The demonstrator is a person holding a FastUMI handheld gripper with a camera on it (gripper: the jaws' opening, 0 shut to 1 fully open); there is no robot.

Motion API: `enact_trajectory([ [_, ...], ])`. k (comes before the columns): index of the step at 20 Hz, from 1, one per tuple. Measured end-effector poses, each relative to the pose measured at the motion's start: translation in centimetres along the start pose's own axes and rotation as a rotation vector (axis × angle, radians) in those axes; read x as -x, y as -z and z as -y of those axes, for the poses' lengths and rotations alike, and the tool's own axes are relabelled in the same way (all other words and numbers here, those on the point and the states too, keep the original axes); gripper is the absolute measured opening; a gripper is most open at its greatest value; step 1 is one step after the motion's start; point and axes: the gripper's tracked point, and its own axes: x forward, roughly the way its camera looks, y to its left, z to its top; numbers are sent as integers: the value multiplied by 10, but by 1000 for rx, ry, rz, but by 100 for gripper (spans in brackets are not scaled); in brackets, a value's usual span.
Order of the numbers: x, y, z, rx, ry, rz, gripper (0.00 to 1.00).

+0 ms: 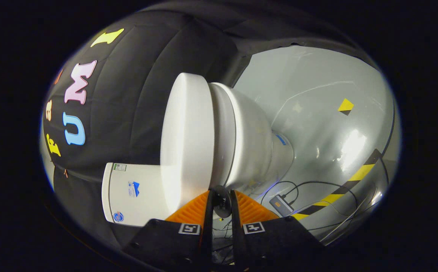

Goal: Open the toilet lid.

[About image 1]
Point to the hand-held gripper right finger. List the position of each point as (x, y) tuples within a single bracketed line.
[(272, 245)]

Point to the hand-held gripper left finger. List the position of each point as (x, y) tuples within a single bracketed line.
[(177, 245)]

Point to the white toilet lid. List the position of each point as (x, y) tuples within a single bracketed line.
[(185, 143)]

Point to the white ceramic toilet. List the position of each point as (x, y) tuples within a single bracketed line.
[(256, 151)]

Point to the black adapter box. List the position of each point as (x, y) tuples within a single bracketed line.
[(281, 204)]

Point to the yellow black hazard tape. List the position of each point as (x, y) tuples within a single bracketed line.
[(360, 173)]

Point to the black backdrop cloth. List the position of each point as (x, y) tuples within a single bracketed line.
[(128, 94)]

